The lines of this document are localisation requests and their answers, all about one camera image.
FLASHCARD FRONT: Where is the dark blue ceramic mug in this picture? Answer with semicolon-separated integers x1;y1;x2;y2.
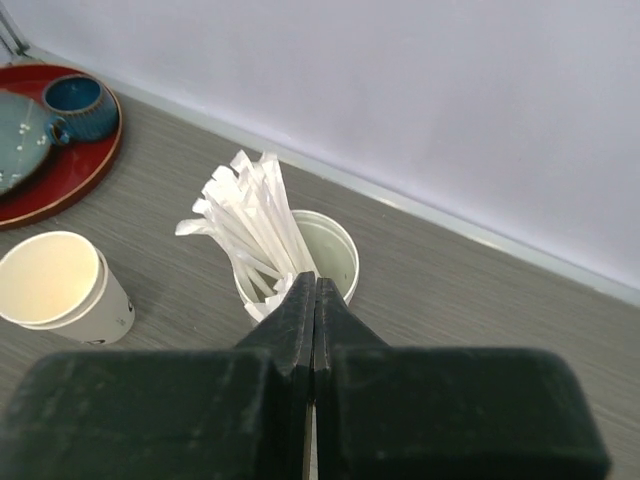
42;74;119;146

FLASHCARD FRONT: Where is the stack of white paper cups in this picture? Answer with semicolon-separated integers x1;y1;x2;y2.
1;231;136;345

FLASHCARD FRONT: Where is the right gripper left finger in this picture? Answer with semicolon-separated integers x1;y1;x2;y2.
1;273;316;479

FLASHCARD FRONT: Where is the white cylindrical straw holder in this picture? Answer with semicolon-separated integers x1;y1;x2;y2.
231;208;360;322

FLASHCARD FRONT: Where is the blue-grey ceramic plate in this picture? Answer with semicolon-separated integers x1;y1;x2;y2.
0;90;51;196

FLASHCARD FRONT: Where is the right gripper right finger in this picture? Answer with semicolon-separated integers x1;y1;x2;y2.
314;279;611;479

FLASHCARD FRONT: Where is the white straws bundle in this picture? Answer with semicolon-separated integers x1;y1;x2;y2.
175;151;319;323

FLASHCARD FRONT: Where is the red round tray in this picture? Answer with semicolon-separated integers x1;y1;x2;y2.
1;64;123;230

